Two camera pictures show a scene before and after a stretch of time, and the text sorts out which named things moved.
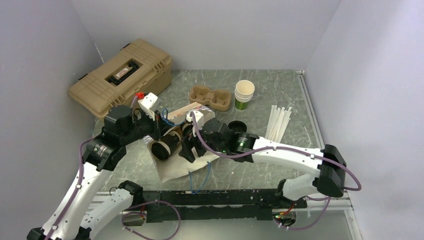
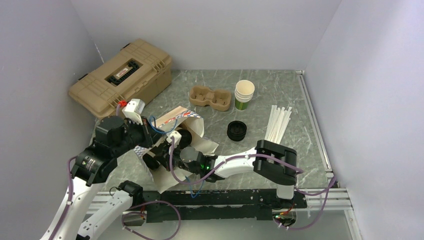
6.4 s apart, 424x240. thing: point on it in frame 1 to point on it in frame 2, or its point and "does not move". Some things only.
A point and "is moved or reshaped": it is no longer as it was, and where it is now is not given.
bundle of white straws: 279,119 does not move
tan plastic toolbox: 139,67 does not move
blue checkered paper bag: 175,166 is moved or reshaped
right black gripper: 186,152 to 177,148
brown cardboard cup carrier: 218,100 does not move
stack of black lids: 237,126 does not move
